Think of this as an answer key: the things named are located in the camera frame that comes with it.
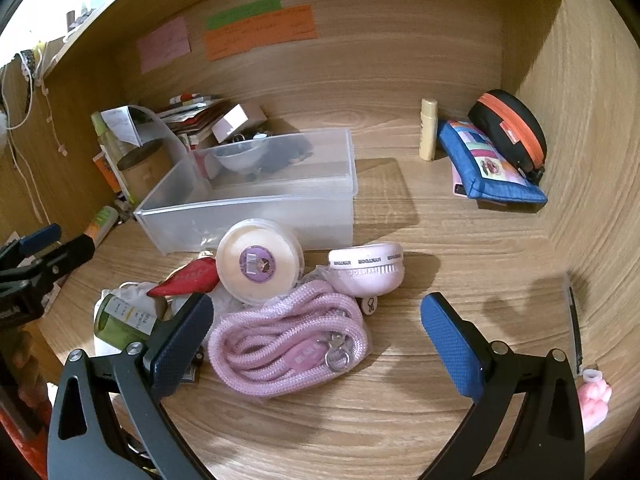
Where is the white cable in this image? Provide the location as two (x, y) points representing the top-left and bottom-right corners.
(0, 50), (56, 223)

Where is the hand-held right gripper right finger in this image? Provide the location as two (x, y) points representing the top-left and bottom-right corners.
(417, 291), (586, 480)

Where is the pink plush toy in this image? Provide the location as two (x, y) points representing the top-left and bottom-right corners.
(577, 367), (613, 433)

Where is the wooden desktop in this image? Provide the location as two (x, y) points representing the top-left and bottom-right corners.
(37, 100), (601, 480)

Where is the clear plastic holder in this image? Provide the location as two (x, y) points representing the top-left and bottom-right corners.
(102, 105), (211, 196)

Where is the black pen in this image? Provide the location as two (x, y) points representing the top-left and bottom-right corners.
(567, 275), (586, 373)

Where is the orange green small tube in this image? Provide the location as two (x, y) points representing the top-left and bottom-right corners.
(82, 205), (120, 247)

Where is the orange carton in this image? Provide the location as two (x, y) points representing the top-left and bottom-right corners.
(93, 155), (123, 193)

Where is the cream tube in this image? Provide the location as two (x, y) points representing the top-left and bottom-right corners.
(419, 98), (440, 162)

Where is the green paper note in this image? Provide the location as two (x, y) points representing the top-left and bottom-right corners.
(205, 0), (284, 31)

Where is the blue patchwork pouch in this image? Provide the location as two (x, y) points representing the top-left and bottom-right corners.
(438, 119), (549, 206)

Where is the black item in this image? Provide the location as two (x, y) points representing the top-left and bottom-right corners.
(260, 137), (313, 171)

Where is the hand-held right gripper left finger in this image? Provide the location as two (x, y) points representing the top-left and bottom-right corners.
(47, 292), (215, 480)

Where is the orange paper note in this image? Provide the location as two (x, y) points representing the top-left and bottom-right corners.
(203, 4), (319, 62)

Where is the brown lidded mug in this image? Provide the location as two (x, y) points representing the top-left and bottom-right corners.
(116, 141), (173, 198)

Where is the pink phone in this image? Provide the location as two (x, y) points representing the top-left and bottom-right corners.
(451, 162), (473, 198)

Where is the clear plastic box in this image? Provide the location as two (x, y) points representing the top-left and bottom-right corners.
(134, 127), (359, 256)

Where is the white pink small box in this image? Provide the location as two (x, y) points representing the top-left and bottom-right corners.
(211, 102), (268, 143)

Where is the green bottle white label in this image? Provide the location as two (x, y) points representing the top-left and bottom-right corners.
(94, 292), (156, 346)

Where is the person's left hand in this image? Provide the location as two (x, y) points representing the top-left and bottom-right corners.
(10, 335), (42, 381)

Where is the black orange zip case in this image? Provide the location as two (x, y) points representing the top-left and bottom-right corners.
(467, 89), (548, 183)

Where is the pink rope lanyard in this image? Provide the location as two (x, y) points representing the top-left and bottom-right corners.
(207, 280), (371, 398)

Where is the grey bowl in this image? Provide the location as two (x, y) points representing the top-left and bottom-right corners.
(215, 141), (266, 173)

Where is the printed paper sheet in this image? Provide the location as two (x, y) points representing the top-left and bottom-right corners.
(102, 106), (141, 146)

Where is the pink round case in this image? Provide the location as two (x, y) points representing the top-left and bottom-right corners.
(327, 241), (405, 297)

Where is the stack of booklets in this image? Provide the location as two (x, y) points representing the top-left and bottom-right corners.
(157, 92), (226, 148)

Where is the round cream container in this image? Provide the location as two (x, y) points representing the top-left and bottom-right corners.
(216, 218), (306, 305)

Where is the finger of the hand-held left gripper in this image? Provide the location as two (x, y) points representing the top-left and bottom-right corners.
(15, 235), (97, 286)
(0, 224), (62, 267)

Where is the red pouch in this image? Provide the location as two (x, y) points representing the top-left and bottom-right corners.
(146, 252), (221, 298)

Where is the pink paper note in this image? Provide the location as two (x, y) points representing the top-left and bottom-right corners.
(138, 16), (192, 75)

